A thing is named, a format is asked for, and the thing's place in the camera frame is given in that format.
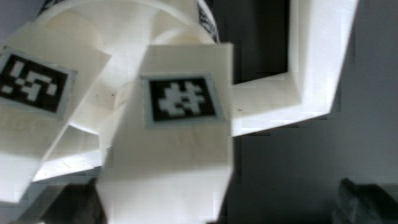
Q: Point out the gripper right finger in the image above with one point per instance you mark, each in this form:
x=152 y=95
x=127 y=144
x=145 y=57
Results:
x=367 y=206

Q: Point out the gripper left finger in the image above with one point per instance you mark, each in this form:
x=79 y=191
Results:
x=69 y=205

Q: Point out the white stool leg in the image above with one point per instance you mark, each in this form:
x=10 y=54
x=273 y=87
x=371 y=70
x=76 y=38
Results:
x=166 y=175
x=51 y=66

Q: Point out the white right barrier rail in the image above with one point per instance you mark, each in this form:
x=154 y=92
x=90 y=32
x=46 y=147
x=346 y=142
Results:
x=291 y=97

